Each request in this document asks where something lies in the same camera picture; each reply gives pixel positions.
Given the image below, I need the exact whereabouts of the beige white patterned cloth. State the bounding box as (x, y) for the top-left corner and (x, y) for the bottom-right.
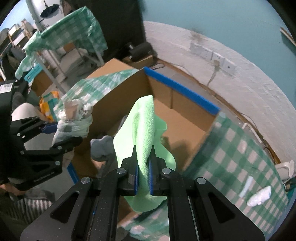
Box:
(52, 99), (93, 145)

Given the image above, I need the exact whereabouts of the grey blue sock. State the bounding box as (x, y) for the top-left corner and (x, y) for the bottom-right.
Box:
(90, 136), (115, 162)

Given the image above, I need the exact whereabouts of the white blue sock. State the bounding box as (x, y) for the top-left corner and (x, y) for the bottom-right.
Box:
(247, 186), (271, 207)

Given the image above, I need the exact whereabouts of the light green cloth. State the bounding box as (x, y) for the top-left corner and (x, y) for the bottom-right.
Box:
(113, 95), (176, 212)

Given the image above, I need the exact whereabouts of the orange teal package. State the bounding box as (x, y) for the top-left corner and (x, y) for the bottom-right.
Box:
(39, 91), (60, 122)

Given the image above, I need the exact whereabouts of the green checkered tablecloth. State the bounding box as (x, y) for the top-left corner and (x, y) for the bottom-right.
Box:
(54, 68), (289, 238)

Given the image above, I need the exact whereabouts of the blue edged cardboard box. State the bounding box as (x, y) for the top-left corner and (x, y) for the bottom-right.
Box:
(67, 66), (221, 241)

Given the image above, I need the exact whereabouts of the white electric kettle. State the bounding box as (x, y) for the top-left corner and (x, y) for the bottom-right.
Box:
(275, 160), (295, 181)

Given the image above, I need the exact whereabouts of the black cylindrical device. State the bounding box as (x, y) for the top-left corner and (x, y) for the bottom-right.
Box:
(126, 41), (153, 62)

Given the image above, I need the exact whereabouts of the white plug with cable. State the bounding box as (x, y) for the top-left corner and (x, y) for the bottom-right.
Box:
(207, 60), (220, 87)

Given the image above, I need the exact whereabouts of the white wall socket strip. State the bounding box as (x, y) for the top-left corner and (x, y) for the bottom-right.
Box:
(190, 42), (236, 75)

